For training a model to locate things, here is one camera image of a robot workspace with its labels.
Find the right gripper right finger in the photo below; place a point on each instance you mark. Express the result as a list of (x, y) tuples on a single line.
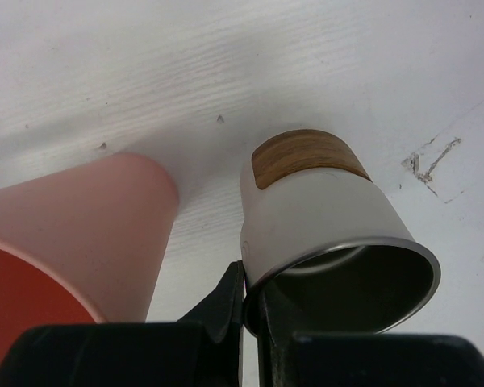
[(292, 356)]

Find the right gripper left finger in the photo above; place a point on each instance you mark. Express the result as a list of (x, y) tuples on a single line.
[(200, 349)]

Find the white steel cup wood band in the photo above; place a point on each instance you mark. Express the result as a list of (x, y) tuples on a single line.
[(322, 246)]

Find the tall pink plastic cup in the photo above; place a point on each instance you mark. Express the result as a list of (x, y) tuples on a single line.
[(99, 229)]

